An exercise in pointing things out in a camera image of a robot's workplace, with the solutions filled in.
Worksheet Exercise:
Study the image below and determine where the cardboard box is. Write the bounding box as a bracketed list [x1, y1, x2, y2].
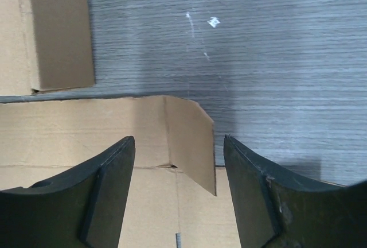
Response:
[1, 0, 95, 96]
[1, 96, 240, 247]

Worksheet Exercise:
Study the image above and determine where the folded cardboard box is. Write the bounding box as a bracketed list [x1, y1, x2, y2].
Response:
[1, 0, 95, 96]

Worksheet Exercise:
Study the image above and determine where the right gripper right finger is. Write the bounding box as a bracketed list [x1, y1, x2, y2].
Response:
[224, 135, 366, 247]

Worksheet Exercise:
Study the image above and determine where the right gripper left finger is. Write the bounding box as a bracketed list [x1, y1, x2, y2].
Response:
[1, 136, 135, 247]

